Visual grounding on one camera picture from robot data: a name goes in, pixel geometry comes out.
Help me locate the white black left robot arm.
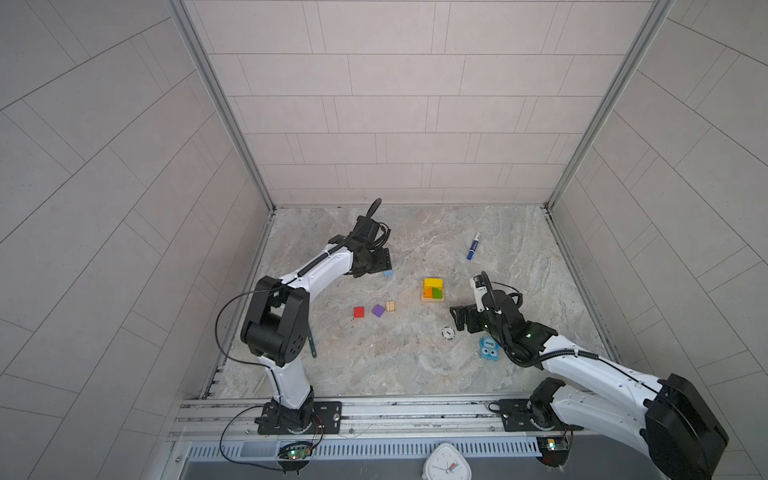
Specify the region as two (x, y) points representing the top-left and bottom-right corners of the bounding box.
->
(240, 200), (392, 433)

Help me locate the purple wood cube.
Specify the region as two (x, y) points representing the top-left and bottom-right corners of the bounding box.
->
(371, 304), (386, 317)

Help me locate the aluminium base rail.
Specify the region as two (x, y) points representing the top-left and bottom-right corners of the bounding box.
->
(168, 387), (659, 442)

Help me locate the aluminium corner post left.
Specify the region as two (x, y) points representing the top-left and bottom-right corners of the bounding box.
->
(165, 0), (276, 214)

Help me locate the left circuit board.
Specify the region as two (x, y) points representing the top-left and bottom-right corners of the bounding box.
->
(277, 442), (313, 462)

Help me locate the blue robot toy figure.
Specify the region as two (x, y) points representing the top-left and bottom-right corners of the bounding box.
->
(479, 336), (499, 361)

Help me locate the green handled fork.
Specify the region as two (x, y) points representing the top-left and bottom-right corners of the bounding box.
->
(307, 329), (317, 358)

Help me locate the aluminium corner post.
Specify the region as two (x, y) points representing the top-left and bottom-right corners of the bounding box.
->
(165, 0), (276, 214)
(544, 0), (675, 212)

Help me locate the yellow wood block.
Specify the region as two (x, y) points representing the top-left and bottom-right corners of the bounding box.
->
(423, 278), (444, 290)

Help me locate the circuit board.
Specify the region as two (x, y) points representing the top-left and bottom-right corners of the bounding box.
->
(277, 442), (313, 462)
(536, 436), (570, 468)

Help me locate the aluminium corner post right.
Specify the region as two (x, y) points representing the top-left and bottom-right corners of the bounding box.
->
(544, 0), (675, 212)

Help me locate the right circuit board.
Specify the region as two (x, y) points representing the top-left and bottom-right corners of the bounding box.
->
(536, 436), (570, 468)

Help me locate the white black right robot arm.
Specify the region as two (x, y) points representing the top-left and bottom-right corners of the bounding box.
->
(449, 273), (729, 479)

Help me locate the white kitchen timer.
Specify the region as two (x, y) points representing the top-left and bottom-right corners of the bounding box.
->
(422, 443), (472, 480)

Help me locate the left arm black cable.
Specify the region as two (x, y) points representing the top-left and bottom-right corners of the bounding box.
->
(214, 197), (385, 472)

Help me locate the blue white marker pen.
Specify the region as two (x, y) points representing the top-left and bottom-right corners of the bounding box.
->
(467, 232), (482, 260)

